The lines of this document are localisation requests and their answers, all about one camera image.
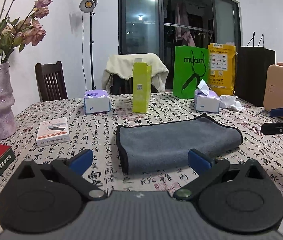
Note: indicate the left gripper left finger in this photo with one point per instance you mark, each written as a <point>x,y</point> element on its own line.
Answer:
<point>70,171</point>

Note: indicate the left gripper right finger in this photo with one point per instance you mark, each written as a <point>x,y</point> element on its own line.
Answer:
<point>210,171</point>

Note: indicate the purple and grey towel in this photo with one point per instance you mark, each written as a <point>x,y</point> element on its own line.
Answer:
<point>164,146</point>

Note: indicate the beige leather bag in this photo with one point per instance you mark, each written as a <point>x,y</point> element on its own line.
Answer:
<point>274,87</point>

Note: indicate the white flat box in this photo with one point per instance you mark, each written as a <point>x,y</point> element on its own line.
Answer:
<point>53,132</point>

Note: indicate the calligraphy print tablecloth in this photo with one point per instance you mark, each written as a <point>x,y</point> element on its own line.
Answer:
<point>98,133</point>

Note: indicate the black paper bag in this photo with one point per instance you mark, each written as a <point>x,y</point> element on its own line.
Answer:
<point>251,73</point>

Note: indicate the open purple tissue pack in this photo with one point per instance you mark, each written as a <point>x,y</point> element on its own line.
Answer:
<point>205,99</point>

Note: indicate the crumpled white tissue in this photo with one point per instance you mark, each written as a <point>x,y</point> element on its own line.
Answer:
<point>230,102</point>

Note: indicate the sealed purple tissue pack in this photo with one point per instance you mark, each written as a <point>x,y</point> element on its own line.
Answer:
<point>96,101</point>

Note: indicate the dark wooden chair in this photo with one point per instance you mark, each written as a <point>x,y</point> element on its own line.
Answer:
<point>50,81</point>

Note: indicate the yellow paper bag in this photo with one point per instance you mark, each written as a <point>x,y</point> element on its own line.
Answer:
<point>222,68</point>

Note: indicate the chair under cream cloth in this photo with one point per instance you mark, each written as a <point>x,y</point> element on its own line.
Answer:
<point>115,85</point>

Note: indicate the green mucun paper bag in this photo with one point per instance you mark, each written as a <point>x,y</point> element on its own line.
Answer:
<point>191,65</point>

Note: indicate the cream cloth on chair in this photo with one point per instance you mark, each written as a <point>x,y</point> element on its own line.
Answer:
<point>122,66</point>

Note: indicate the lime green snack box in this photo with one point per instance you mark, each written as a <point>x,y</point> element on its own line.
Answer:
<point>140,100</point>

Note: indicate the dried pink roses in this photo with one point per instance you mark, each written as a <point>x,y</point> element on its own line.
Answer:
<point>16,33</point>

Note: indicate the dark framed glass door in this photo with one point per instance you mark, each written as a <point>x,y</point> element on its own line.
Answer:
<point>158,26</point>

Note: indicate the studio light on stand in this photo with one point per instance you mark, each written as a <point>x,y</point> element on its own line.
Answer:
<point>87,7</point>

